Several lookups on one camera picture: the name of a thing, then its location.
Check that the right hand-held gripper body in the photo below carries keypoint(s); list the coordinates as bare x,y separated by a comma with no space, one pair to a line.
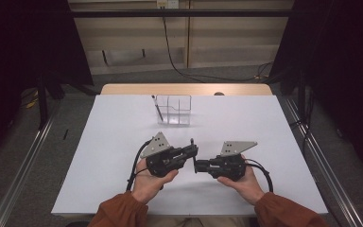
230,167

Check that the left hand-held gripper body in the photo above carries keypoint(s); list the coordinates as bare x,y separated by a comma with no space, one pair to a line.
160,162

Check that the black makeup brush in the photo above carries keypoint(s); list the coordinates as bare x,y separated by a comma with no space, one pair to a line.
158,108
192,141

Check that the clear acrylic organizer box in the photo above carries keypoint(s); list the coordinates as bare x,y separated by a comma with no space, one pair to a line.
176,110

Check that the person's left hand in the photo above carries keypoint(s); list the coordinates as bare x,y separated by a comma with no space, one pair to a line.
146,186

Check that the person's right hand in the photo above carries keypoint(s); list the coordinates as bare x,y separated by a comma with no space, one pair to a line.
249,187

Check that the wooden table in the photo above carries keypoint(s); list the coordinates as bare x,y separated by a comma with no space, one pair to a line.
186,89

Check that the white board sheet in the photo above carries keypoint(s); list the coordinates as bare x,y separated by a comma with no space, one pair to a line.
107,132

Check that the dark round table grommet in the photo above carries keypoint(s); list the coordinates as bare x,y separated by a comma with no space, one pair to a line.
219,93

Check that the small black stick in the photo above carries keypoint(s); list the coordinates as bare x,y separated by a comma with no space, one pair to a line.
65,134

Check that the black metal stand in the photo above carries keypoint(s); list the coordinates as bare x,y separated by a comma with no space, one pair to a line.
301,94
42,104

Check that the black horizontal bar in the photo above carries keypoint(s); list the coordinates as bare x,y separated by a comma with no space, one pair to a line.
201,13

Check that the dark curtain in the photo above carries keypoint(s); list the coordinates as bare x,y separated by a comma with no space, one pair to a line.
353,63
19,47

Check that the black wall bracket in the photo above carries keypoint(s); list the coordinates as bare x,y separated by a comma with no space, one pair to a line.
105,58

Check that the silver metal rail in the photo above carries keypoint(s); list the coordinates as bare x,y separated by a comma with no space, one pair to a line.
343,201
20,178

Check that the white wall outlet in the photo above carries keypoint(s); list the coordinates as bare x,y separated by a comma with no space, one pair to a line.
167,3

